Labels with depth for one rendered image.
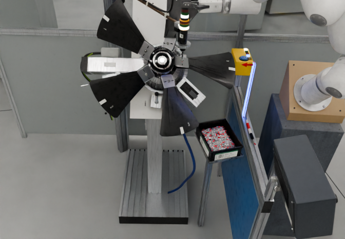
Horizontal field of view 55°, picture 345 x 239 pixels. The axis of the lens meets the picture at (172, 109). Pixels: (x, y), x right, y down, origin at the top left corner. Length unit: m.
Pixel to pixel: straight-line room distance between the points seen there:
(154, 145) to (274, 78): 1.08
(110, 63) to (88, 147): 1.28
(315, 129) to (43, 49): 1.83
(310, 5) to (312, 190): 0.54
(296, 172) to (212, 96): 1.62
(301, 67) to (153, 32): 0.79
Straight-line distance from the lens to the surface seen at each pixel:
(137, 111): 1.79
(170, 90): 1.57
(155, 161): 2.15
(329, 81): 1.40
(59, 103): 2.76
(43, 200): 2.59
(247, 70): 1.92
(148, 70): 1.58
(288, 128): 1.71
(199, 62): 1.60
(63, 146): 2.93
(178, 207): 2.33
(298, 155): 1.12
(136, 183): 2.48
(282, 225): 2.35
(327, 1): 1.11
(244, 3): 1.47
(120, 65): 1.71
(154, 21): 1.87
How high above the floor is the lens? 1.98
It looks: 38 degrees down
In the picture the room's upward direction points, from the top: 2 degrees clockwise
